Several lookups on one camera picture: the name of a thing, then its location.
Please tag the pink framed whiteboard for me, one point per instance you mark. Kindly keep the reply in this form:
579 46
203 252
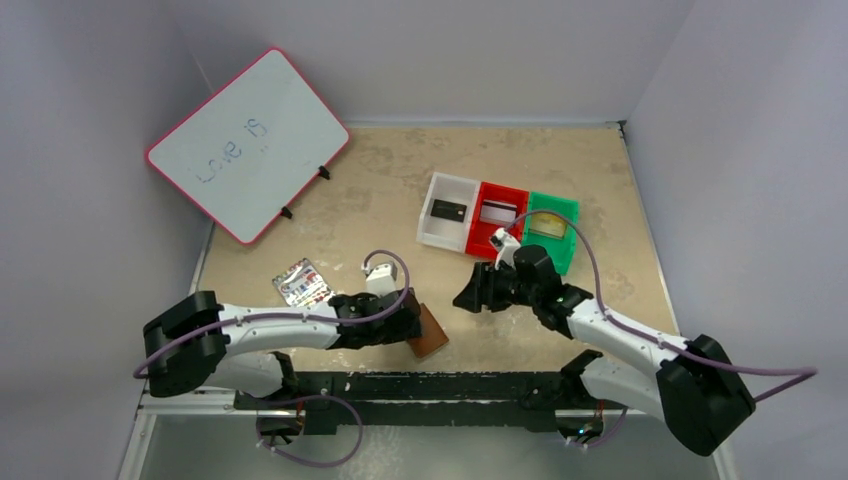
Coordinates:
252 147

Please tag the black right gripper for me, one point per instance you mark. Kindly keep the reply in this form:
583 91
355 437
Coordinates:
486 289

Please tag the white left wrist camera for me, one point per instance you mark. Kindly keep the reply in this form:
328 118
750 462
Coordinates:
381 279

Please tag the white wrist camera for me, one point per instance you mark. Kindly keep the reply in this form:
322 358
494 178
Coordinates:
506 246
381 279

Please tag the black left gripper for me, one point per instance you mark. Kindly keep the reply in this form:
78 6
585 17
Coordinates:
403 318

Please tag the pack of coloured markers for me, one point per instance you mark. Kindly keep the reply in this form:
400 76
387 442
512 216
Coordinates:
302 285

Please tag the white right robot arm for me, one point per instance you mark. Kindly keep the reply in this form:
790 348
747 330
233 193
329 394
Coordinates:
681 382

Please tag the green plastic bin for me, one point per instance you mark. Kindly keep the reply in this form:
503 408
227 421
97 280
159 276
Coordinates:
562 251

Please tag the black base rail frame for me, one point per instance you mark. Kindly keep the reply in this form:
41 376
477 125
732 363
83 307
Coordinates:
320 401

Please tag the white plastic bin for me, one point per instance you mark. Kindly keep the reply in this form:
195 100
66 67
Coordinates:
445 234

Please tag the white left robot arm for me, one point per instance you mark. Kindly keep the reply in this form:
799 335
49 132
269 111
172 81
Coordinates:
202 342

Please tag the gold credit card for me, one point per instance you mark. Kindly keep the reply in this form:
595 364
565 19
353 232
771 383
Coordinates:
548 225

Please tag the silver credit card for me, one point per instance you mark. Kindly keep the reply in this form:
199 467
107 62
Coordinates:
498 213

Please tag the brown leather card holder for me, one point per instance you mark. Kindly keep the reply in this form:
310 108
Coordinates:
432 337

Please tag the black credit card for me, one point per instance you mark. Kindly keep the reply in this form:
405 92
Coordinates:
448 210

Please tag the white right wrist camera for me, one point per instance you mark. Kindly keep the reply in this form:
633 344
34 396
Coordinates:
506 246

